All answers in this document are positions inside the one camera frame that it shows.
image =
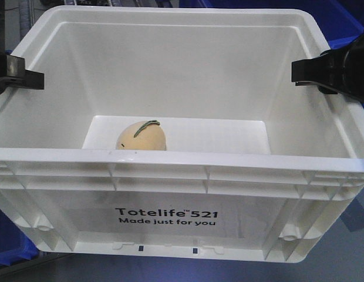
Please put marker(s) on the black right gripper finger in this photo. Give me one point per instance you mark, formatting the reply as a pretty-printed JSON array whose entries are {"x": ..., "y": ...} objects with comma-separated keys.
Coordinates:
[{"x": 334, "y": 71}]

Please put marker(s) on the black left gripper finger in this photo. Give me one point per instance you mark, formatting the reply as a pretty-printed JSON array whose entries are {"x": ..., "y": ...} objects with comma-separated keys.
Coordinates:
[{"x": 13, "y": 73}]

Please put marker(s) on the white plastic tote crate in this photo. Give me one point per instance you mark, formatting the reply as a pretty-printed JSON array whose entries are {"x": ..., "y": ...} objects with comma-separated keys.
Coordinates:
[{"x": 255, "y": 168}]

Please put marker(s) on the yellow mango plush toy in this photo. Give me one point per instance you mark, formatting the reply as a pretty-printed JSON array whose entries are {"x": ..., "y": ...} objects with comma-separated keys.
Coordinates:
[{"x": 144, "y": 135}]

